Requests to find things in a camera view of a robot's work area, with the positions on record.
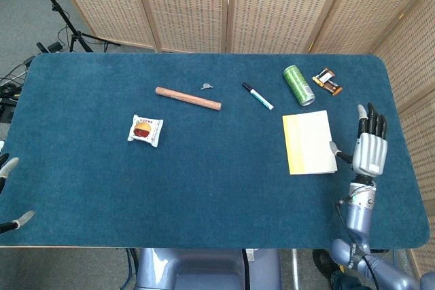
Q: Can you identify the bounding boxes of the white snack packet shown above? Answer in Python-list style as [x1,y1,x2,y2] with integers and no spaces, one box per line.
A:
[127,114,164,148]

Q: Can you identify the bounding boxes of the blue felt table mat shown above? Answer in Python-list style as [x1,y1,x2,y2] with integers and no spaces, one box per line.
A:
[0,52,431,249]

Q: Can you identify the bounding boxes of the brown orange chocolate bar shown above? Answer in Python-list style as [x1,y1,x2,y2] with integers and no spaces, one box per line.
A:
[312,67,343,97]

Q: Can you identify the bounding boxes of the white marker pen black cap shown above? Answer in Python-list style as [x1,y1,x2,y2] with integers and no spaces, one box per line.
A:
[241,81,275,111]

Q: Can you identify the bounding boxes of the yellow white notepad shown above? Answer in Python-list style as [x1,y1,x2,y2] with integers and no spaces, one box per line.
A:
[281,109,338,176]

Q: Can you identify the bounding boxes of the black tripod stand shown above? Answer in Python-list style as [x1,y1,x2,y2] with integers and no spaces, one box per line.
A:
[26,0,120,54]

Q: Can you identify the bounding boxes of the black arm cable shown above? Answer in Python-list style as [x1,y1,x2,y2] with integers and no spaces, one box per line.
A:
[335,196,378,290]

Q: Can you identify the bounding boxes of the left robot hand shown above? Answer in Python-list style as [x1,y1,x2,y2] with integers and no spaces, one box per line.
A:
[0,152,35,235]

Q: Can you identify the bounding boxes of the blue-grey robot torso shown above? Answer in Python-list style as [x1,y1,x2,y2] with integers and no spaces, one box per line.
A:
[135,247,283,290]

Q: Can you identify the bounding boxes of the green drink can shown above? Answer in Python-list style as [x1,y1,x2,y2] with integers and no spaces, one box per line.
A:
[283,65,316,107]

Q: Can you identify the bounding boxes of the black floor cable bundle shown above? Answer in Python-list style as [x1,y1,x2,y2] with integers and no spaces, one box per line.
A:
[0,54,37,124]

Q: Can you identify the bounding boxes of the brown cardboard tube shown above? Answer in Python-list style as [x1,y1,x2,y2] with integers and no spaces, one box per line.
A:
[155,86,223,112]

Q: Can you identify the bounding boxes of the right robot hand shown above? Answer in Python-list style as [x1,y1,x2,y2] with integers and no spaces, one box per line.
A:
[328,102,389,178]

